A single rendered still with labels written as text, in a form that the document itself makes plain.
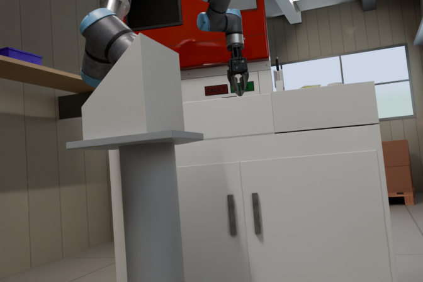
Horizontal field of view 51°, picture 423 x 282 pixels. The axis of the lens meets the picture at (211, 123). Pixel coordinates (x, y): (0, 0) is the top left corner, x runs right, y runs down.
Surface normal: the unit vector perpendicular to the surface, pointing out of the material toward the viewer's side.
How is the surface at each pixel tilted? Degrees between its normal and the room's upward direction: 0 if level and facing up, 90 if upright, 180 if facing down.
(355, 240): 90
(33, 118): 90
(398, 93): 90
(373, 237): 90
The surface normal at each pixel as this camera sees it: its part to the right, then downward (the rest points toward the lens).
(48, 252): 0.94, -0.11
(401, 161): -0.39, -0.06
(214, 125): -0.16, -0.08
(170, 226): 0.69, -0.13
